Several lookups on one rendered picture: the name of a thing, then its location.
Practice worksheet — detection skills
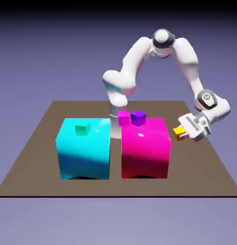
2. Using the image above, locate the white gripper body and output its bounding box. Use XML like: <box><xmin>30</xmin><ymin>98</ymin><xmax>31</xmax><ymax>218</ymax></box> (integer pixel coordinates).
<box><xmin>178</xmin><ymin>112</ymin><xmax>205</xmax><ymax>142</ymax></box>

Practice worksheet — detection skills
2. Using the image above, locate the small yellow cube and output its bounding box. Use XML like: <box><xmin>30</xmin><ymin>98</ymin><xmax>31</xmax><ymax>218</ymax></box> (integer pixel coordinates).
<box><xmin>172</xmin><ymin>126</ymin><xmax>186</xmax><ymax>142</ymax></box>

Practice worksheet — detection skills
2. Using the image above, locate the small purple cube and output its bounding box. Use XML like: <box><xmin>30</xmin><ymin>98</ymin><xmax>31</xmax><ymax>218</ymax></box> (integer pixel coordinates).
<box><xmin>130</xmin><ymin>110</ymin><xmax>147</xmax><ymax>127</ymax></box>

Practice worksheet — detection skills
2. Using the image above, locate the small magenta cube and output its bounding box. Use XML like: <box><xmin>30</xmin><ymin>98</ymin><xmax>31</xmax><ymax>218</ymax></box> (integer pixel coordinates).
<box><xmin>118</xmin><ymin>111</ymin><xmax>131</xmax><ymax>127</ymax></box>

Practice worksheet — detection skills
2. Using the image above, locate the small green cube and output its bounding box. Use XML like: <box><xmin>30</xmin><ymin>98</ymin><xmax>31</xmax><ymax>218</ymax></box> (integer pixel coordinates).
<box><xmin>75</xmin><ymin>122</ymin><xmax>91</xmax><ymax>137</ymax></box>

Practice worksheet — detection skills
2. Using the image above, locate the large magenta box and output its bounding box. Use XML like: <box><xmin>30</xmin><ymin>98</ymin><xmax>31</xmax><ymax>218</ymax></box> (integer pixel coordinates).
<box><xmin>120</xmin><ymin>117</ymin><xmax>172</xmax><ymax>179</ymax></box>

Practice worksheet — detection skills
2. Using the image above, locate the large cyan box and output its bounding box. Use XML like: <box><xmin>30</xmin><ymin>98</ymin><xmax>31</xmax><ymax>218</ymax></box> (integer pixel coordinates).
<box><xmin>55</xmin><ymin>118</ymin><xmax>111</xmax><ymax>180</ymax></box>

